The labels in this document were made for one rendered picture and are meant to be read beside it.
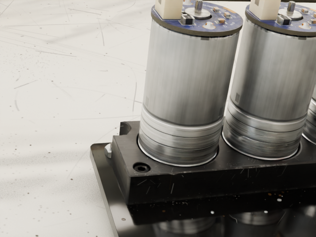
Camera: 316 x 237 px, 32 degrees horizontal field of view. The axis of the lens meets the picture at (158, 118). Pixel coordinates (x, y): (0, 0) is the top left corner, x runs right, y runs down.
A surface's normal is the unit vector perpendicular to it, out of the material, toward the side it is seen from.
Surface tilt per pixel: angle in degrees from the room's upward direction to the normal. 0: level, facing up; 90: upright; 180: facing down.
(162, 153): 90
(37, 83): 0
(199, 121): 90
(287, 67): 90
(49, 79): 0
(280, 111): 90
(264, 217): 0
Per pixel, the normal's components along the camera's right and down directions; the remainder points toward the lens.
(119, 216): 0.11, -0.86
